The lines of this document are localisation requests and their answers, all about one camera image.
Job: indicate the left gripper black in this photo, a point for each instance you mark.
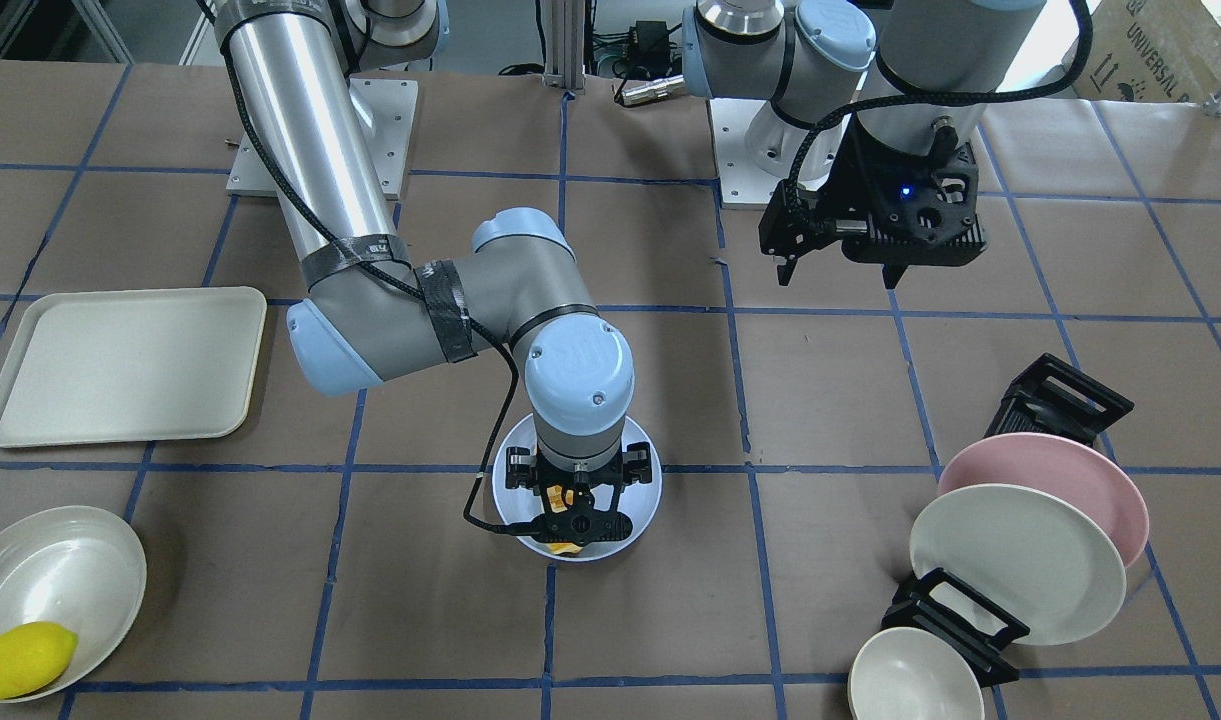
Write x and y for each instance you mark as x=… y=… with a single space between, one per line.
x=863 y=171

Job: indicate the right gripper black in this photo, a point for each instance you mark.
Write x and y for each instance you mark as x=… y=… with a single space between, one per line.
x=519 y=471

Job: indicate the blue plate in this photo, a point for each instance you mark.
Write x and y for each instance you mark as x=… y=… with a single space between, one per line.
x=639 y=501

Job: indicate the striped orange bread roll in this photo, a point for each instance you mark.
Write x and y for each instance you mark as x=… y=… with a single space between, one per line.
x=556 y=499

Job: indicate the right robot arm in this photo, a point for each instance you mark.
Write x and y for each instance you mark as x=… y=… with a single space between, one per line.
x=371 y=315

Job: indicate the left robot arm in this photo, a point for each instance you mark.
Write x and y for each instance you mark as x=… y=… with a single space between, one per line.
x=864 y=124

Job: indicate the pink plate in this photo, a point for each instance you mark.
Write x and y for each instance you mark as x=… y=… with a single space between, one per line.
x=1065 y=469

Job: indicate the cream white plate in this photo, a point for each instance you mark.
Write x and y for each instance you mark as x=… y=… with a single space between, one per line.
x=1039 y=558

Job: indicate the black dish rack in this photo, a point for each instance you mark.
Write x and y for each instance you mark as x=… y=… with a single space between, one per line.
x=1049 y=397

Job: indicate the silver metal cylinder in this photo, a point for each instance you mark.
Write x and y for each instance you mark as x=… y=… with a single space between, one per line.
x=656 y=90

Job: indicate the black power adapter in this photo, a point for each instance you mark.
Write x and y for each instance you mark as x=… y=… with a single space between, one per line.
x=649 y=42

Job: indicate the small cream bowl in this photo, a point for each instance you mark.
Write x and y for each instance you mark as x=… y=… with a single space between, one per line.
x=906 y=673

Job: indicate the cardboard box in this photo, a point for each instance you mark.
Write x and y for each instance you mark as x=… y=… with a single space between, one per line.
x=1153 y=51

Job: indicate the shallow white bowl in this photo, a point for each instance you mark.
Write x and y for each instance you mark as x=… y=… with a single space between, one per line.
x=78 y=567

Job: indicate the white rectangular tray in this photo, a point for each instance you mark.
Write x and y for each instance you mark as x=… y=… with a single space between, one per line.
x=136 y=365

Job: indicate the yellow lemon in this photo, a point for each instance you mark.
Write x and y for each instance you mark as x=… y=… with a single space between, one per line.
x=33 y=655

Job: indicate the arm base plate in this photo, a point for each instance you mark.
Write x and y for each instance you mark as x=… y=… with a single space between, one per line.
x=740 y=170
x=395 y=130

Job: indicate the aluminium frame post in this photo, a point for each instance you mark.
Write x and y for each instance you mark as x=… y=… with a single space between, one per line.
x=565 y=35

